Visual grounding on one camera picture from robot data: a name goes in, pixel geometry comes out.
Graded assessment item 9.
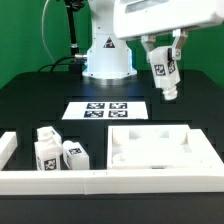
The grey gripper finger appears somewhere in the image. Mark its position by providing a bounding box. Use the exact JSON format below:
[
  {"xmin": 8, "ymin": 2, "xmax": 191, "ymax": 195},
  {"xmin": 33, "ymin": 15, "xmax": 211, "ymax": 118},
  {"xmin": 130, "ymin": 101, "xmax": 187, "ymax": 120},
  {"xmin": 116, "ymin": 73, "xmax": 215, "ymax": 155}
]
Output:
[
  {"xmin": 141, "ymin": 35, "xmax": 156, "ymax": 62},
  {"xmin": 171, "ymin": 29, "xmax": 188, "ymax": 60}
]

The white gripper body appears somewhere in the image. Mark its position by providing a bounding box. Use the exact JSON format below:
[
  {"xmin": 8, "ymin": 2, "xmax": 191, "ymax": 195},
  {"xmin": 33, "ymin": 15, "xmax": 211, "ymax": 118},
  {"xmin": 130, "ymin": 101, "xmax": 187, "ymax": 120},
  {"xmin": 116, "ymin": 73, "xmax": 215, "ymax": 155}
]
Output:
[{"xmin": 113, "ymin": 0, "xmax": 224, "ymax": 40}]

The white U-shaped obstacle fence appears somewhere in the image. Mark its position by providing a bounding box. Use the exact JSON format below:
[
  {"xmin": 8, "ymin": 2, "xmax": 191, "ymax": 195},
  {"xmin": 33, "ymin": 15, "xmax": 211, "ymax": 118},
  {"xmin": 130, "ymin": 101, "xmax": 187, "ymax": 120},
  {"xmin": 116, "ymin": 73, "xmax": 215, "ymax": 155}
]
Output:
[{"xmin": 0, "ymin": 128, "xmax": 224, "ymax": 196}]

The black cable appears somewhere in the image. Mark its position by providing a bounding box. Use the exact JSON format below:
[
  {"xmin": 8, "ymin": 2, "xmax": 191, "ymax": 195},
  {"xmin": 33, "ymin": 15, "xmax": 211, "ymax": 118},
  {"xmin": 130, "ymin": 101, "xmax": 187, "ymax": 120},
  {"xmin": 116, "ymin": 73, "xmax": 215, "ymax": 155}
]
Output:
[{"xmin": 37, "ymin": 55, "xmax": 78, "ymax": 73}]

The white sheet with tags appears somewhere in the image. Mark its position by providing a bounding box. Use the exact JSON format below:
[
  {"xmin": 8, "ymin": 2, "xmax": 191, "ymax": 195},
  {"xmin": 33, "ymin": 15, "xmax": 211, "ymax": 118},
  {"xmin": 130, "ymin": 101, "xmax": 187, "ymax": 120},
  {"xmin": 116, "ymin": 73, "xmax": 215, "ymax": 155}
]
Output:
[{"xmin": 62, "ymin": 101, "xmax": 148, "ymax": 120}]

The white cable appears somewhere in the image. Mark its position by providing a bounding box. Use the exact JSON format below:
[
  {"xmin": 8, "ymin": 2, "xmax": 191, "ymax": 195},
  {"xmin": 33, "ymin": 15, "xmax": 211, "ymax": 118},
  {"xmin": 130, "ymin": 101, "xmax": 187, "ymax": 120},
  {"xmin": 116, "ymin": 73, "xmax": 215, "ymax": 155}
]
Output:
[{"xmin": 41, "ymin": 0, "xmax": 56, "ymax": 64}]

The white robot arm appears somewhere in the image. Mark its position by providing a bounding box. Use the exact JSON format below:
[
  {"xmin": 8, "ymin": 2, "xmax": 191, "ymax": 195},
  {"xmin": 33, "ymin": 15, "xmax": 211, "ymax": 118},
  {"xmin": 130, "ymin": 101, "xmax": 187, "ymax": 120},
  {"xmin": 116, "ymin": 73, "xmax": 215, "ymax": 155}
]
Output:
[{"xmin": 83, "ymin": 0, "xmax": 224, "ymax": 80}]

